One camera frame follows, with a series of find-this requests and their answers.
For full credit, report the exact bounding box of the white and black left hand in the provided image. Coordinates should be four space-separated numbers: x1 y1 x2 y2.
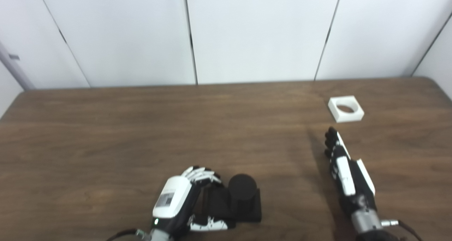
152 166 236 240

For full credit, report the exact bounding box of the white and black right hand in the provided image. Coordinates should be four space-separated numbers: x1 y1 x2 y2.
324 127 376 217

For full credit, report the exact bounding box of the white square piece with hole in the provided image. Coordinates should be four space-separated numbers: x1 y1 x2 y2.
328 95 364 123

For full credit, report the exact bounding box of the black peg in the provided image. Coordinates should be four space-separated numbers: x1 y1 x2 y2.
201 174 262 223

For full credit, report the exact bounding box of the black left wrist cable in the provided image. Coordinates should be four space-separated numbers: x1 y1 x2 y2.
106 228 149 241

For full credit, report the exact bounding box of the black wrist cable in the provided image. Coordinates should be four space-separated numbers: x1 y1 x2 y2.
380 219 424 241
106 228 149 241

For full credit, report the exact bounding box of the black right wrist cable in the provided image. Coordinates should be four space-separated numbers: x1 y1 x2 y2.
380 219 424 241

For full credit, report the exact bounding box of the gray wall corner post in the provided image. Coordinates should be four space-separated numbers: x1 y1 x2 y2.
0 41 36 90

